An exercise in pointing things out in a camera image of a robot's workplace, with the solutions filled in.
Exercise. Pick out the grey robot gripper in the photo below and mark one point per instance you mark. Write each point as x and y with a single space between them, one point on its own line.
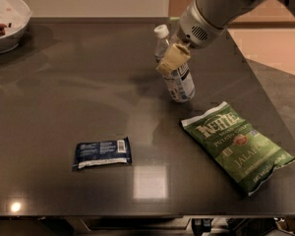
194 29

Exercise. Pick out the clear plastic water bottle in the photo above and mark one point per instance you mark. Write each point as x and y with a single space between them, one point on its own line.
179 82

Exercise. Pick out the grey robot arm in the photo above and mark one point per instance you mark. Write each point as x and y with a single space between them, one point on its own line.
220 13

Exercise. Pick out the dark blue snack packet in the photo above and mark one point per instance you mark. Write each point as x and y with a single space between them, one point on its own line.
102 153

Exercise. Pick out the green Kettle chips bag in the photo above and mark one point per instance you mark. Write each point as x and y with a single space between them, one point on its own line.
245 154

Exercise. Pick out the white bowl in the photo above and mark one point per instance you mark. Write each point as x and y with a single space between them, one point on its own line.
17 13

